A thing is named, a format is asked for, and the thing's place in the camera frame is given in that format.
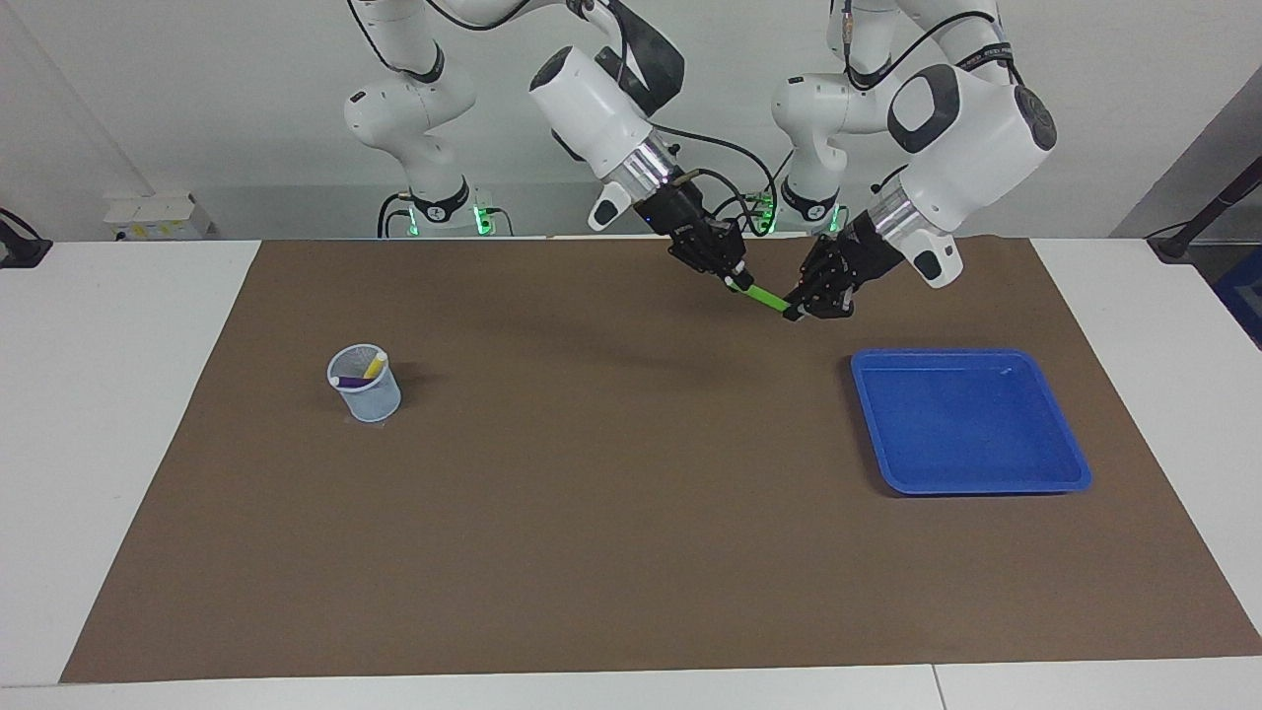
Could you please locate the green pen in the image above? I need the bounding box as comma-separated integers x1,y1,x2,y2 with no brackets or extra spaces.
725,276,805,319

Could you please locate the blue plastic tray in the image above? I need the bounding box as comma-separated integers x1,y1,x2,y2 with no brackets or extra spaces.
850,347,1093,496

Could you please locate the brown table mat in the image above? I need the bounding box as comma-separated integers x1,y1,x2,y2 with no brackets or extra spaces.
59,235,1262,684

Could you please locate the black slanted stand pole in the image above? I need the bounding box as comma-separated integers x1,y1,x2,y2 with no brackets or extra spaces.
1146,153,1262,262

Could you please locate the light blue mesh cup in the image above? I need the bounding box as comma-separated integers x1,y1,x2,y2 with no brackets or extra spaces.
326,343,403,423

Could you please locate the blue box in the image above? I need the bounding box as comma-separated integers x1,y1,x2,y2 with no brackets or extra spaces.
1211,247,1262,351

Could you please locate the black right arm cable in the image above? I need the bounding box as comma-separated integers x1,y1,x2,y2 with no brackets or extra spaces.
592,0,780,240

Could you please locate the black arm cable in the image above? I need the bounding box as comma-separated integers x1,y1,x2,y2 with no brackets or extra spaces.
828,0,1026,95
592,0,780,240

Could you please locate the black left base cable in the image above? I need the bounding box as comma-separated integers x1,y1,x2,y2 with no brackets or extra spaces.
744,148,795,235

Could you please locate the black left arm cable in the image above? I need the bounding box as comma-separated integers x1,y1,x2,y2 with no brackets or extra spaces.
828,0,1026,95

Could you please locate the white wall socket box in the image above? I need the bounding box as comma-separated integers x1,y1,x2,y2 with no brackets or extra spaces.
104,192,213,241

